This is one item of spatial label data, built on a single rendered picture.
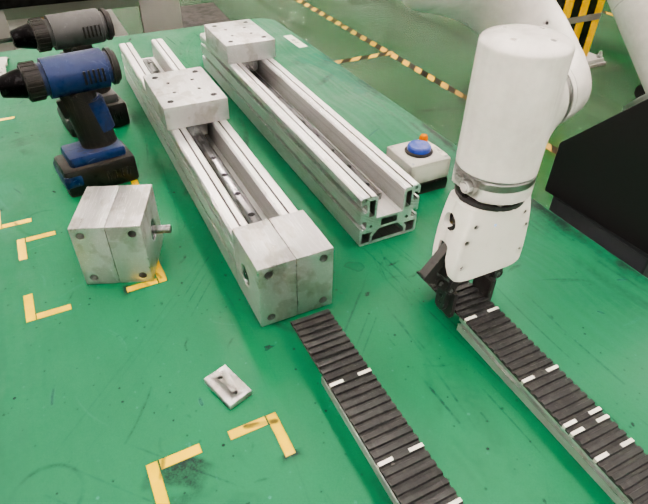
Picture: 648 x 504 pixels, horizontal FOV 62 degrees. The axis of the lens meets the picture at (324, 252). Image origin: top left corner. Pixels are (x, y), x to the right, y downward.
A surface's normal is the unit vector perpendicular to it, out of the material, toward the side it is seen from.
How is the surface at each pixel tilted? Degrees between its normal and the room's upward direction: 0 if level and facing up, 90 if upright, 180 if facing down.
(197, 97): 0
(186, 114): 90
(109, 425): 0
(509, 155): 90
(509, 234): 90
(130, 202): 0
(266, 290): 90
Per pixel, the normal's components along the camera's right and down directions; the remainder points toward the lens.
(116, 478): 0.01, -0.77
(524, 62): -0.31, 0.60
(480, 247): 0.44, 0.57
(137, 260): 0.09, 0.63
